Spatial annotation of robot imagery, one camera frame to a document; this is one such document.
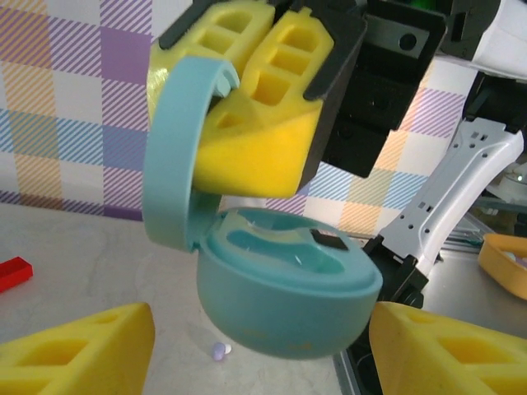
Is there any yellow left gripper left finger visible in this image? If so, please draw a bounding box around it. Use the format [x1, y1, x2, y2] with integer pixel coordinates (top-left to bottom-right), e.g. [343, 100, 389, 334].
[0, 301, 156, 395]

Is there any lavender wireless earbud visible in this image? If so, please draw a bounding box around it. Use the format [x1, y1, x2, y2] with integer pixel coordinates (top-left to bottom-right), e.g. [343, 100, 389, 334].
[209, 342, 233, 362]

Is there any yellow toy block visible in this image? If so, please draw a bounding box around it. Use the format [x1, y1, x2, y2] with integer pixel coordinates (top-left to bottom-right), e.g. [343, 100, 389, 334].
[477, 232, 527, 298]

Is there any light blue earbud charging case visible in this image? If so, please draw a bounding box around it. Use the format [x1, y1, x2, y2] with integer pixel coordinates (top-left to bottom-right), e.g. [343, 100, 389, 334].
[142, 55, 385, 362]

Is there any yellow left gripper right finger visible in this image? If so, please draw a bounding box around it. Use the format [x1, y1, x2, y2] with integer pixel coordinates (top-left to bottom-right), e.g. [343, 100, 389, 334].
[368, 300, 527, 395]

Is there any red toy brick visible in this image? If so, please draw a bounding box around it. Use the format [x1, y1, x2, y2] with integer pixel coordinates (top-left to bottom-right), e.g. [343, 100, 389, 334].
[0, 257, 34, 294]

